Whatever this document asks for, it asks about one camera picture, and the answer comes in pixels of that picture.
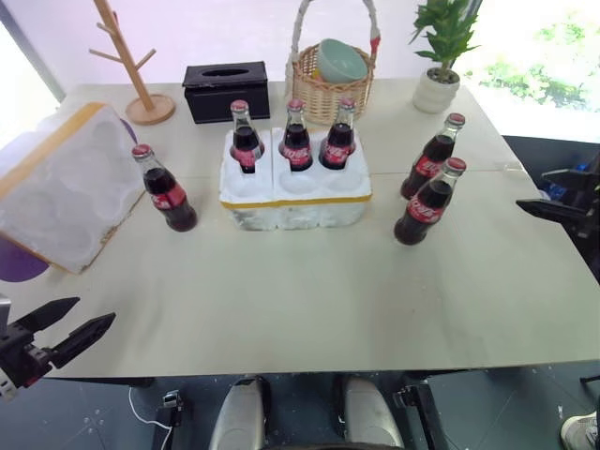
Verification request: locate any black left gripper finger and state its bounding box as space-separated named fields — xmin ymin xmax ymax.
xmin=49 ymin=312 xmax=117 ymax=369
xmin=9 ymin=296 xmax=82 ymax=336

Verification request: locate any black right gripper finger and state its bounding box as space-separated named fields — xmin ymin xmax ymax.
xmin=515 ymin=198 xmax=589 ymax=222
xmin=541 ymin=168 xmax=588 ymax=189

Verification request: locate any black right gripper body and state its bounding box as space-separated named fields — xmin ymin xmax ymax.
xmin=578 ymin=152 xmax=600 ymax=240

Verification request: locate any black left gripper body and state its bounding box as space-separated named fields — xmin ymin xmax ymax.
xmin=0 ymin=323 xmax=58 ymax=390

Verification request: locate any glass cola bottle red cap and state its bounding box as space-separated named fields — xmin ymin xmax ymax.
xmin=130 ymin=143 xmax=199 ymax=233
xmin=399 ymin=112 xmax=467 ymax=201
xmin=393 ymin=157 xmax=468 ymax=247
xmin=229 ymin=99 xmax=266 ymax=175
xmin=318 ymin=97 xmax=358 ymax=171
xmin=278 ymin=98 xmax=314 ymax=173

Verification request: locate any white foam lid yellow tape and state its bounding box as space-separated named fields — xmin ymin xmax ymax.
xmin=0 ymin=101 xmax=147 ymax=275

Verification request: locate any white foam bottle tray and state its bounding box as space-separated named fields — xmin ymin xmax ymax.
xmin=217 ymin=125 xmax=373 ymax=232

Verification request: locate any black tissue box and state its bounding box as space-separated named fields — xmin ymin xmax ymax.
xmin=182 ymin=59 xmax=272 ymax=125

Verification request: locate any green plant in white pot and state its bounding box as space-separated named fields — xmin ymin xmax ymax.
xmin=409 ymin=0 xmax=481 ymax=114

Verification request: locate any silver rounded robot leg cover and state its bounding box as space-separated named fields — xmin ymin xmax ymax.
xmin=339 ymin=376 xmax=405 ymax=450
xmin=208 ymin=377 xmax=266 ymax=450

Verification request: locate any white sneaker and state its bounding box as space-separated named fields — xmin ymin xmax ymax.
xmin=560 ymin=411 xmax=600 ymax=450

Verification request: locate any wooden mug tree stand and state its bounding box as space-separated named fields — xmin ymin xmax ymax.
xmin=88 ymin=0 xmax=177 ymax=126

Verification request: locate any teal ceramic bowl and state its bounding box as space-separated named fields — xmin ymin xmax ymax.
xmin=316 ymin=37 xmax=369 ymax=85

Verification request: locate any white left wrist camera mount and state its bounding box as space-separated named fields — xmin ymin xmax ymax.
xmin=0 ymin=363 xmax=21 ymax=404

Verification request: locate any thin white cable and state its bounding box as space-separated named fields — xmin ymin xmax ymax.
xmin=128 ymin=384 xmax=173 ymax=450

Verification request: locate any wicker basket with handle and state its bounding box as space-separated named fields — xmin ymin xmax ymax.
xmin=284 ymin=0 xmax=382 ymax=127

